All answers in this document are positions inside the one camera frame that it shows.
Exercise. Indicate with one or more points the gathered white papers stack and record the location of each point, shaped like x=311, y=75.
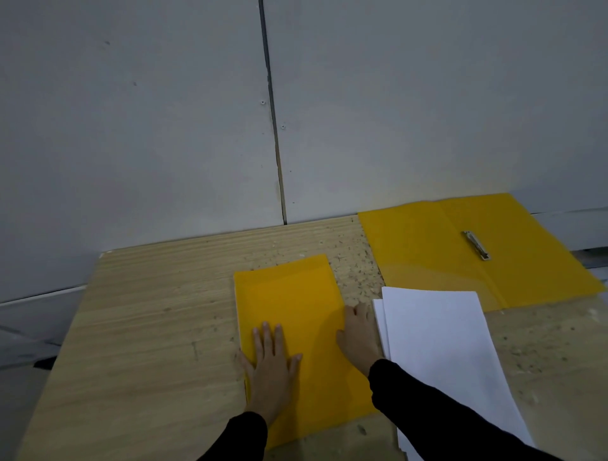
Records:
x=437, y=332

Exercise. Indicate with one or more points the person's left forearm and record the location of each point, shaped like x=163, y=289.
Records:
x=237, y=439

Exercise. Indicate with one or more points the silver metal folder clip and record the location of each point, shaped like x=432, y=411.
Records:
x=476, y=245

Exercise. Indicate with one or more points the person's right hand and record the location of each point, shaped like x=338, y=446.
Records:
x=361, y=337

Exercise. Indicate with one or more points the person's left hand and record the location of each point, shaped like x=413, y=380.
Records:
x=271, y=380

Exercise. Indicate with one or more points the black flat panel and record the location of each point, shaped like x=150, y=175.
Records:
x=46, y=363

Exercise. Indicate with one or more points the person's right forearm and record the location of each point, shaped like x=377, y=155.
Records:
x=437, y=418

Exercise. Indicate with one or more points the yellow folder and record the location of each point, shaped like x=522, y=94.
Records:
x=418, y=237
x=294, y=294

